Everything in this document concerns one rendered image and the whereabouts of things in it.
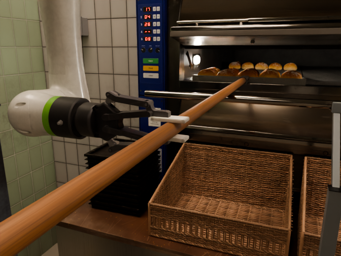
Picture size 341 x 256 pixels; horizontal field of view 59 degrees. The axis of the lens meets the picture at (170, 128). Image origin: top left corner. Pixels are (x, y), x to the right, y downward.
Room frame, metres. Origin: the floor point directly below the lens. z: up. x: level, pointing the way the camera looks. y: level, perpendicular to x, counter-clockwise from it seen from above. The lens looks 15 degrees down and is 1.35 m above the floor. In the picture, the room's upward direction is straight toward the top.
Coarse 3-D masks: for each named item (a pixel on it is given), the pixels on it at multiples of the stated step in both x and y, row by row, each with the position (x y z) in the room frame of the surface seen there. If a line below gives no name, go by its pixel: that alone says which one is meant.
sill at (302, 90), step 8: (184, 80) 1.61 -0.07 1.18; (192, 80) 1.61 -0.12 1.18; (192, 88) 1.58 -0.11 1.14; (200, 88) 1.56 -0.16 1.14; (208, 88) 1.55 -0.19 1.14; (216, 88) 1.53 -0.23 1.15; (240, 88) 1.49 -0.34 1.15; (248, 88) 1.48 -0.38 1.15; (256, 88) 1.46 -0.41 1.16; (264, 88) 1.45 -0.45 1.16; (272, 88) 1.43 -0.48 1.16; (280, 88) 1.42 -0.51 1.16; (288, 88) 1.41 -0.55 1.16; (296, 88) 1.40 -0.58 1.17; (304, 88) 1.38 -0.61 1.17; (312, 88) 1.37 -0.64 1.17; (320, 88) 1.36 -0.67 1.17; (328, 88) 1.35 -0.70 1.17; (336, 88) 1.34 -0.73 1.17
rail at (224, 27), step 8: (264, 24) 1.32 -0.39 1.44; (272, 24) 1.31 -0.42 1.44; (280, 24) 1.30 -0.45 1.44; (288, 24) 1.29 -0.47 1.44; (296, 24) 1.28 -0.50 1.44; (304, 24) 1.26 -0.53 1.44; (312, 24) 1.25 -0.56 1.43; (320, 24) 1.24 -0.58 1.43; (328, 24) 1.23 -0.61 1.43; (336, 24) 1.22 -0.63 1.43
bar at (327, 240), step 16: (160, 96) 1.24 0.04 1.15; (176, 96) 1.21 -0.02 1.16; (192, 96) 1.19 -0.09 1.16; (208, 96) 1.17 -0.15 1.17; (240, 96) 1.13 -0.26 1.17; (256, 96) 1.11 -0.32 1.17; (336, 112) 0.99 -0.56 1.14; (336, 128) 0.95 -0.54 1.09; (336, 144) 0.91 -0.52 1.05; (336, 160) 0.88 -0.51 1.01; (336, 176) 0.84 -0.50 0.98; (336, 192) 0.79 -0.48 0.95; (336, 208) 0.79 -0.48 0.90; (336, 224) 0.79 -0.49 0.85; (320, 240) 0.83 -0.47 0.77; (336, 240) 0.79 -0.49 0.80
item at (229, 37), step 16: (176, 32) 1.46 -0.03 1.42; (192, 32) 1.43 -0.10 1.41; (208, 32) 1.40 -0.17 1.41; (224, 32) 1.38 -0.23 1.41; (240, 32) 1.35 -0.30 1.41; (256, 32) 1.33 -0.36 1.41; (272, 32) 1.30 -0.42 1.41; (288, 32) 1.28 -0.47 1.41; (304, 32) 1.26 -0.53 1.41; (320, 32) 1.24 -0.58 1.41; (336, 32) 1.22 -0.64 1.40
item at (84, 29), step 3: (81, 18) 1.76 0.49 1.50; (84, 18) 1.78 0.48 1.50; (81, 21) 1.76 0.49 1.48; (84, 21) 1.78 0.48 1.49; (87, 21) 1.81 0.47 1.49; (81, 24) 1.75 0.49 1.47; (84, 24) 1.78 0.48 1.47; (87, 24) 1.80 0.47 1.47; (81, 27) 1.75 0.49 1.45; (84, 27) 1.78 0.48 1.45; (87, 27) 1.80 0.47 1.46; (81, 30) 1.75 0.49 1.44; (84, 30) 1.78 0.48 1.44; (87, 30) 1.80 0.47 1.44; (81, 33) 1.75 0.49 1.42; (84, 33) 1.77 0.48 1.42; (87, 33) 1.80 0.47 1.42
